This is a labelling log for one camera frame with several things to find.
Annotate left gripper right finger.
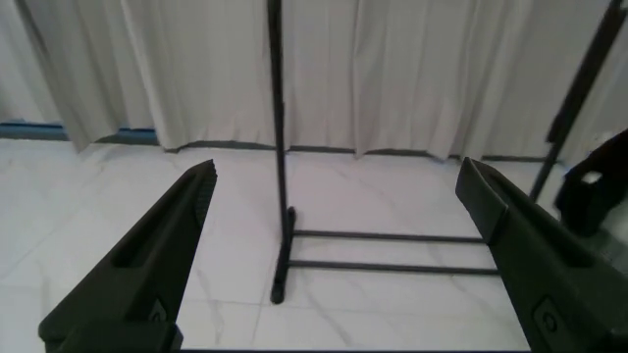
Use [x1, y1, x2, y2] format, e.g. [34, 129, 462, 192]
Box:
[454, 156, 628, 353]

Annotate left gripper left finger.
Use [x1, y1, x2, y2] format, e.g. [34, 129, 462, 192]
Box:
[37, 158, 219, 353]

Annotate black clothes rack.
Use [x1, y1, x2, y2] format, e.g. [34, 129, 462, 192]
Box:
[266, 0, 628, 305]

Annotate black garment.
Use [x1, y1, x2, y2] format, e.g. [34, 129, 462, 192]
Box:
[553, 127, 628, 239]

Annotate white curtain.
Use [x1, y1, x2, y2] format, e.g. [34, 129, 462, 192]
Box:
[0, 0, 628, 163]

